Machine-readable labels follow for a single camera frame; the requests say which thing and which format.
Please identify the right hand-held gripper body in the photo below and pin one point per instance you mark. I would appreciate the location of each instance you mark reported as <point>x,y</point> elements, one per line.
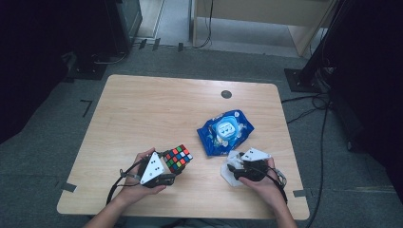
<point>253,169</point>

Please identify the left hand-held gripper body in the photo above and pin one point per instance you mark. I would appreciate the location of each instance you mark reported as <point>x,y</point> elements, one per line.
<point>153,169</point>

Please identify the white wet wipe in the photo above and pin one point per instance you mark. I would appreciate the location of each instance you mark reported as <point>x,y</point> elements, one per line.
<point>229,177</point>

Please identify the multicoloured puzzle cube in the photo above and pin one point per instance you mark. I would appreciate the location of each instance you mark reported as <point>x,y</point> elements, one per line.
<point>178,159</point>

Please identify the blue wet wipes packet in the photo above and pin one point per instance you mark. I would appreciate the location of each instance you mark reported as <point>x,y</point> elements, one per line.
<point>218,141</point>

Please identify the person's right hand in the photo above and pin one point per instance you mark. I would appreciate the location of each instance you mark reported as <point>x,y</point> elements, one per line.
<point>266,193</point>

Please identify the person's left hand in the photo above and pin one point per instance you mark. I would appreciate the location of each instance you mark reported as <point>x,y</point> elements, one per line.
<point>133,193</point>

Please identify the black tape strip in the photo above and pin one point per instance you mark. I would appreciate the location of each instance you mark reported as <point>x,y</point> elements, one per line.
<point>68,186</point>
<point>299,193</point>

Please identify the dark round table grommet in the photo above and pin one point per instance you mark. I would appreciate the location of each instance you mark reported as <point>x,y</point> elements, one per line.
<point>226,94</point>

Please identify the black corner tape mark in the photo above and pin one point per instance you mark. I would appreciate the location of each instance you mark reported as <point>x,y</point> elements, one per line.
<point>88,102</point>

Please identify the black metal stand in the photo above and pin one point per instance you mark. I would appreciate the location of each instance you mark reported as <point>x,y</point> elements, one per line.
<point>301,79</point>

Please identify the short black floor tape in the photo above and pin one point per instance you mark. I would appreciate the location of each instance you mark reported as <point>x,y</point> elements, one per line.
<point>142,44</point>
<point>180,47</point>
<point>156,44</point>

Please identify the black stand base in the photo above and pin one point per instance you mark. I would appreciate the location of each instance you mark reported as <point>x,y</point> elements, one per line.
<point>87,71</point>

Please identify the black cabinet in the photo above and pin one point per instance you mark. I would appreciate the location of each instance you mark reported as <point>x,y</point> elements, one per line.
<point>125,25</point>

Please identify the dark curtain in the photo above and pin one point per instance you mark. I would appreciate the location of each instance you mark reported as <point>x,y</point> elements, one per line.
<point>374,95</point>
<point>31,63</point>

